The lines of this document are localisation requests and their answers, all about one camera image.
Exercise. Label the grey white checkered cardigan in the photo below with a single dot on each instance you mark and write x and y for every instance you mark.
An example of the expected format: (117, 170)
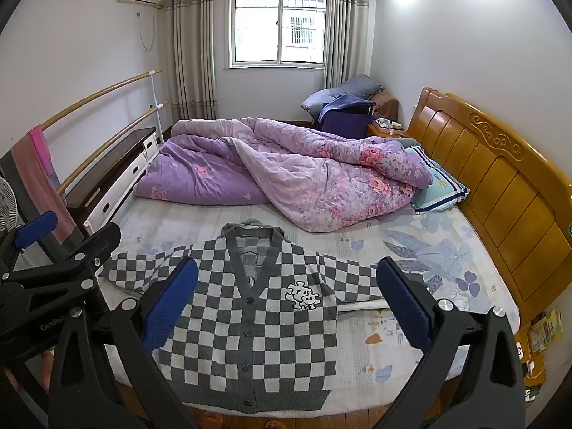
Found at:
(250, 304)

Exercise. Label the dark purple cloth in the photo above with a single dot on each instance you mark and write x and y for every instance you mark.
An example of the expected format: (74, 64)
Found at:
(342, 120)

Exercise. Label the wooden nightstand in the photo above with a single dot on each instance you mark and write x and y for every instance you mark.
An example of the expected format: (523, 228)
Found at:
(534, 366)
(386, 133)

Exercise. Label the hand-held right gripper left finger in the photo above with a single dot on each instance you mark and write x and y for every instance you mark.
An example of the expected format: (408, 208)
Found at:
(172, 304)

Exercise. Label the white cabinet with dark top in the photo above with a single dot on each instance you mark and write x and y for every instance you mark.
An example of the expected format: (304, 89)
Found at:
(116, 161)

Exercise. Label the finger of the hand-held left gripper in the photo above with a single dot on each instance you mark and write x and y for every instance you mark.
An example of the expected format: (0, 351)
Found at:
(85, 257)
(35, 230)

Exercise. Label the window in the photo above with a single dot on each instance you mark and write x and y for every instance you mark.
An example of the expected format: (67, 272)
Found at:
(277, 22)

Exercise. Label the wooden bed headboard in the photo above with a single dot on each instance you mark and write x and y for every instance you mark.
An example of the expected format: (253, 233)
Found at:
(500, 174)

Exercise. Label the white fan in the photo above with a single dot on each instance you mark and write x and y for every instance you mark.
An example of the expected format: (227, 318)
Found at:
(8, 205)

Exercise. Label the yellow packet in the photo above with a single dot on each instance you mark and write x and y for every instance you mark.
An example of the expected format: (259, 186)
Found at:
(546, 330)

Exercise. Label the teal striped pillow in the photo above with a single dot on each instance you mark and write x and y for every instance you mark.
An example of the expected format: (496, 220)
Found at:
(440, 190)

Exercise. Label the grey striped curtain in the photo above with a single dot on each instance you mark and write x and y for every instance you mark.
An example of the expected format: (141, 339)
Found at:
(346, 27)
(192, 44)

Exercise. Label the brown chair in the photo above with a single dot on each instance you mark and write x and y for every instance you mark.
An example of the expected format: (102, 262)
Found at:
(386, 105)

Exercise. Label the pink towel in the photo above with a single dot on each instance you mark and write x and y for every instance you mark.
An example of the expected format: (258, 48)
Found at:
(42, 174)

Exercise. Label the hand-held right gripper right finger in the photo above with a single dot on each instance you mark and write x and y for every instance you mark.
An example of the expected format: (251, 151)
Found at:
(404, 308)

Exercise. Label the purple floral quilt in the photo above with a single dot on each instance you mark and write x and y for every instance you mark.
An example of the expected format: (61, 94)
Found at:
(277, 165)

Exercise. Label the white barre post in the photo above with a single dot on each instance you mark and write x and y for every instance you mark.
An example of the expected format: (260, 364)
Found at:
(157, 98)

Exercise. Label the floral bed sheet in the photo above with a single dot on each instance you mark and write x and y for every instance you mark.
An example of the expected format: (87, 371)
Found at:
(357, 250)

